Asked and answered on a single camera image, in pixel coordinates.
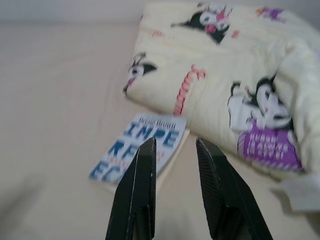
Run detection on small white tag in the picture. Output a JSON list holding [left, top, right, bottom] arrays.
[[271, 172, 320, 216]]

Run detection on mattress with cream sheet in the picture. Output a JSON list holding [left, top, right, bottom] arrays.
[[0, 18, 320, 240]]

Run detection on white book blue letters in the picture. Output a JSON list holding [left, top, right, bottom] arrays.
[[88, 112, 191, 197]]

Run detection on cream cartoon print quilt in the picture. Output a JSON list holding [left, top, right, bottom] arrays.
[[122, 0, 320, 182]]

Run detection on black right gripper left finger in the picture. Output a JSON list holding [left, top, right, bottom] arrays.
[[104, 136, 158, 240]]

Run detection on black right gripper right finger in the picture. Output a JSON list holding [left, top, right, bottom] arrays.
[[195, 137, 275, 240]]

